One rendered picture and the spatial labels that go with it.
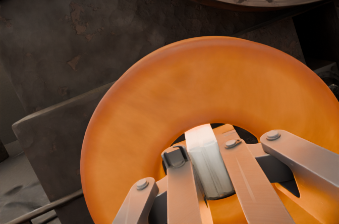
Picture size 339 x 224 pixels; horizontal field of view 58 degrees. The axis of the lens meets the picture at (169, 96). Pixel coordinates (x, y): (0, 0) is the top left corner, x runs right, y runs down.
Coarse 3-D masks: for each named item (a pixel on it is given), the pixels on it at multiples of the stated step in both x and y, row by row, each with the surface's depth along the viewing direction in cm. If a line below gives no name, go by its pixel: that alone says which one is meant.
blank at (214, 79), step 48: (192, 48) 15; (240, 48) 15; (144, 96) 16; (192, 96) 16; (240, 96) 16; (288, 96) 16; (96, 144) 17; (144, 144) 17; (336, 144) 17; (96, 192) 17
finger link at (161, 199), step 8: (176, 144) 18; (184, 144) 18; (160, 184) 14; (200, 184) 14; (160, 192) 14; (160, 200) 14; (152, 208) 13; (160, 208) 14; (152, 216) 14; (160, 216) 14
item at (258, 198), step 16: (224, 144) 14; (240, 144) 14; (224, 160) 13; (240, 160) 12; (240, 176) 11; (256, 176) 11; (240, 192) 11; (256, 192) 10; (272, 192) 10; (256, 208) 10; (272, 208) 9
